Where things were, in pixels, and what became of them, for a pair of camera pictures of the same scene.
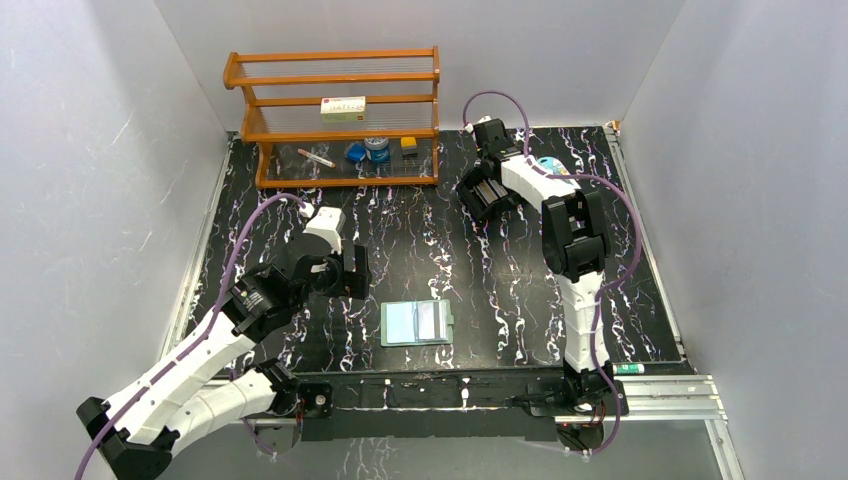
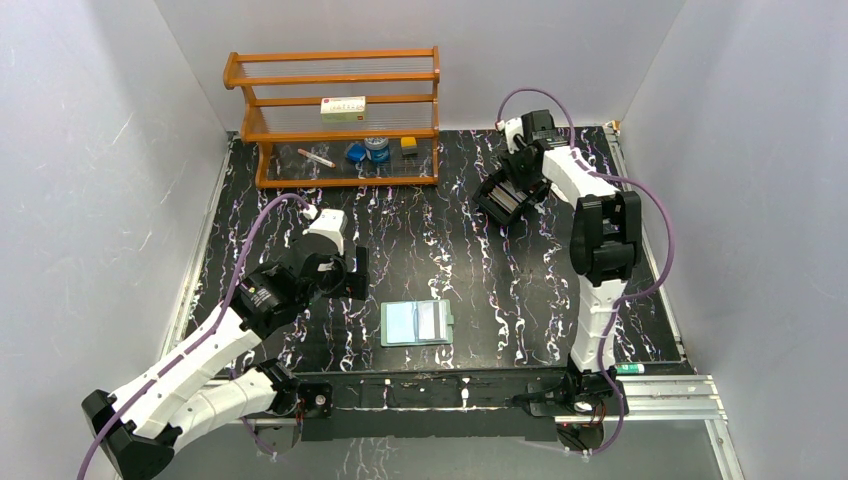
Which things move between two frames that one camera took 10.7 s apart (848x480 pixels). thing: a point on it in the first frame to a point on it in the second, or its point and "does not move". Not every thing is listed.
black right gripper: (507, 137) to (519, 179)
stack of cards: (487, 194) to (505, 196)
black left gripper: (357, 273) does not move
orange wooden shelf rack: (341, 118) does not move
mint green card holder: (416, 323) does not move
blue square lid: (355, 152) does not move
